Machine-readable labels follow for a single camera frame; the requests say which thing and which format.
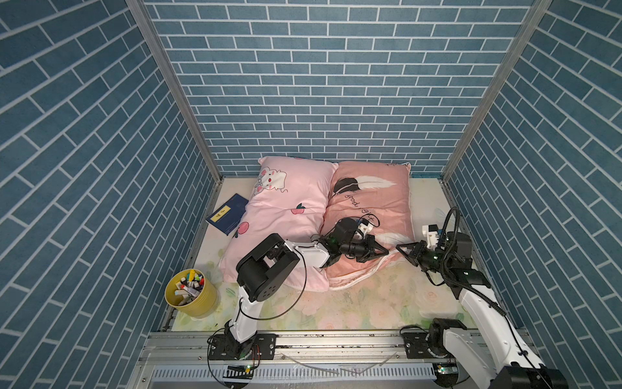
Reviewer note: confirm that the salmon pink feather pillow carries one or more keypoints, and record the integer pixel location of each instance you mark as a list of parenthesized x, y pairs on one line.
[(379, 193)]

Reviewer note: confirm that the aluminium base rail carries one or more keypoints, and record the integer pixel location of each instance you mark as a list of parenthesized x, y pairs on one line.
[(296, 359)]

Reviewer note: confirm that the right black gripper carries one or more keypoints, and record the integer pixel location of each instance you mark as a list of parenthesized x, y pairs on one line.
[(415, 255)]

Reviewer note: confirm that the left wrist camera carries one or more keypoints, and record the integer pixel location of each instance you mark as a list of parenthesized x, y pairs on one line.
[(350, 230)]

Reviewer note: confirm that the yellow pen cup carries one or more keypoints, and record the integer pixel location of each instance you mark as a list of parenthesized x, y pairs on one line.
[(191, 293)]

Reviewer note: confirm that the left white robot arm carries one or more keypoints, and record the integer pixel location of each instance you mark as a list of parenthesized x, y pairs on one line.
[(263, 271)]

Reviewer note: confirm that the light pink cartoon pillow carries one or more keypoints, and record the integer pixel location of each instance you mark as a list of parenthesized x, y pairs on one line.
[(289, 198)]

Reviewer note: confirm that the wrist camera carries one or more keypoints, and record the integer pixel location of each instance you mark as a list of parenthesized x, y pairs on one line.
[(350, 230), (434, 237)]

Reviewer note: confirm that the dark blue notebook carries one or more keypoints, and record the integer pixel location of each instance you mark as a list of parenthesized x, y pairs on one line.
[(227, 217)]

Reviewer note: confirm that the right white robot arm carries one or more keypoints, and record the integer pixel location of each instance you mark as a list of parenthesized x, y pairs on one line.
[(505, 361)]

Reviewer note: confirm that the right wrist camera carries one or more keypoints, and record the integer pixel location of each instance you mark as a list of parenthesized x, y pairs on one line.
[(434, 237)]

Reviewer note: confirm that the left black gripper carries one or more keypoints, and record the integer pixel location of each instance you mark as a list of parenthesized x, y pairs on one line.
[(368, 245)]

